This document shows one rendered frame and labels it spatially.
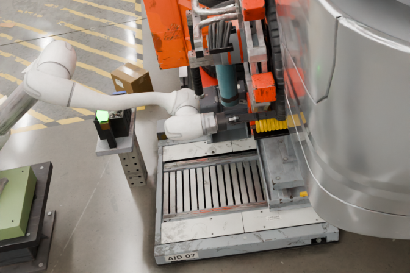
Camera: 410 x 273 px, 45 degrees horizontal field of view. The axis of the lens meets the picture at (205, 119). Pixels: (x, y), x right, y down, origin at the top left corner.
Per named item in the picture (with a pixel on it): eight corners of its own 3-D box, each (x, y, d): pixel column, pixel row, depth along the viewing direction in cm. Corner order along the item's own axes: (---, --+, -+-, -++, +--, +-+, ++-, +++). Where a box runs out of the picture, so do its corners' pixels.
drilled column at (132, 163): (146, 184, 269) (128, 125, 243) (129, 187, 270) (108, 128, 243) (147, 172, 277) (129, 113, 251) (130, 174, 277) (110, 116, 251)
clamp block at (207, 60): (213, 64, 186) (212, 53, 182) (190, 68, 186) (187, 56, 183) (213, 58, 189) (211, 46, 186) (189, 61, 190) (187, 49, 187)
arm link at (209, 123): (203, 134, 196) (218, 132, 196) (200, 112, 197) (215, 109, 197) (205, 136, 205) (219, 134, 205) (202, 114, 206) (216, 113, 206)
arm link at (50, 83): (71, 91, 181) (78, 68, 191) (20, 77, 177) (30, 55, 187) (64, 116, 190) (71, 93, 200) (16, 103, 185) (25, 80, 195)
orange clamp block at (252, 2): (265, 19, 176) (265, 6, 167) (243, 22, 176) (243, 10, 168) (262, 1, 178) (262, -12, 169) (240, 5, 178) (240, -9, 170)
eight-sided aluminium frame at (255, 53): (273, 135, 199) (263, 12, 165) (257, 138, 199) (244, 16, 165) (255, 63, 241) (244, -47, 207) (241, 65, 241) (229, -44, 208)
